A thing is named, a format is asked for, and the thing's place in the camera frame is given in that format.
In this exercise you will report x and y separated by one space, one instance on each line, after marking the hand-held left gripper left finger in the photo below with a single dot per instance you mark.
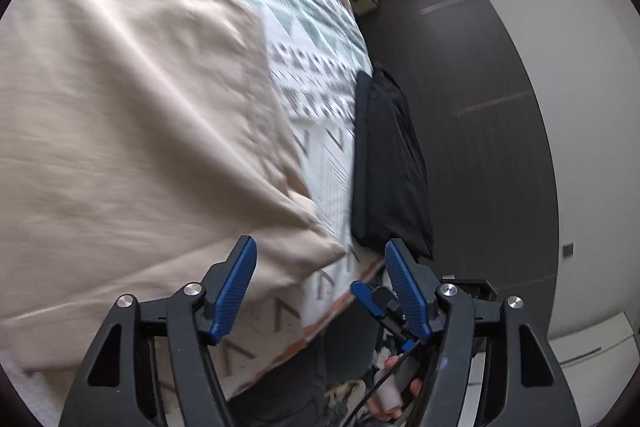
232 294

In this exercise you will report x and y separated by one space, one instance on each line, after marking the black garment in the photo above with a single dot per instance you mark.
390 157

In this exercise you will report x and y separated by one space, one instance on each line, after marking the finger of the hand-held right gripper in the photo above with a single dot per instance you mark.
365 296

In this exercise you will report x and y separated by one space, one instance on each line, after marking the person's right hand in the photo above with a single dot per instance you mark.
416 388

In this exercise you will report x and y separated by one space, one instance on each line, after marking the white triangle-print bed sheet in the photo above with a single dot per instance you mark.
325 187

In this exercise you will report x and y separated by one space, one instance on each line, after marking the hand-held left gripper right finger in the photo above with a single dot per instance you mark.
407 292

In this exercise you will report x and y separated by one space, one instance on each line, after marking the beige patterned duvet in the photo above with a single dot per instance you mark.
150 107

